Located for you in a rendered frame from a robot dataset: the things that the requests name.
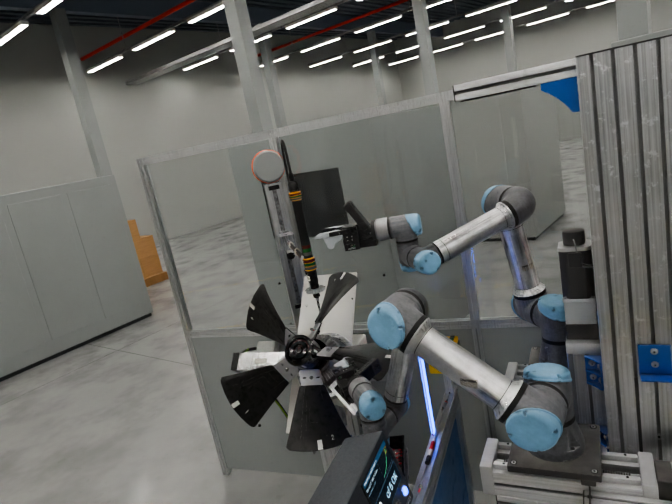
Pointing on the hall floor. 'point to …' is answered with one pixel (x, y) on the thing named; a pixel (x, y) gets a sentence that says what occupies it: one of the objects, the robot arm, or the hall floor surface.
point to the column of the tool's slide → (285, 251)
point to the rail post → (465, 456)
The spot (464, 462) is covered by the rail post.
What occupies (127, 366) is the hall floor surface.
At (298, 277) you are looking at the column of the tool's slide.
